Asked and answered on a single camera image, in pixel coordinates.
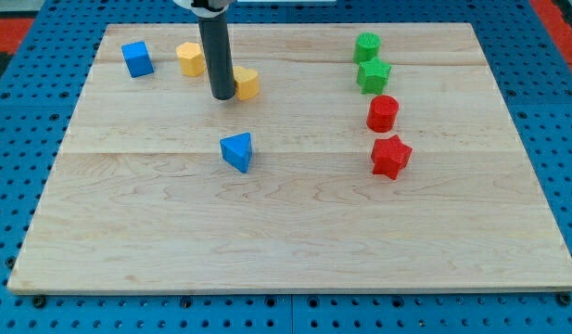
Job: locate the yellow pentagon block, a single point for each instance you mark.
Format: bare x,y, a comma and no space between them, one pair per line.
191,60

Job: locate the wooden board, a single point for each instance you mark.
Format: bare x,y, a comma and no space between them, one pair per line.
140,201

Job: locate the red star block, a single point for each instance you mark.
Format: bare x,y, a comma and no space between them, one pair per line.
390,156

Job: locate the blue cube block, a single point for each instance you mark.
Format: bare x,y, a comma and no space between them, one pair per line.
137,59

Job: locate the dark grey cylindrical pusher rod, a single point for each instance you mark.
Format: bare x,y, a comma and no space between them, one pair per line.
216,46

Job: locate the red cylinder block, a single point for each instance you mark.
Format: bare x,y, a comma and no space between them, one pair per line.
382,113

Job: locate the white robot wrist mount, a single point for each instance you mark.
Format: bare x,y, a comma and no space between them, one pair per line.
204,8

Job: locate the green star block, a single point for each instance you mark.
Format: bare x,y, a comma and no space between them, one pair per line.
372,76

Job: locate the yellow heart block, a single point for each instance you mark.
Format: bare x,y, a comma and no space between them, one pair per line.
247,84

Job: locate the blue triangle block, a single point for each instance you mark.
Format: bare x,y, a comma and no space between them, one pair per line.
237,151

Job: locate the green cylinder block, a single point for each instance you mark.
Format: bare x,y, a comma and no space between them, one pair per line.
367,46

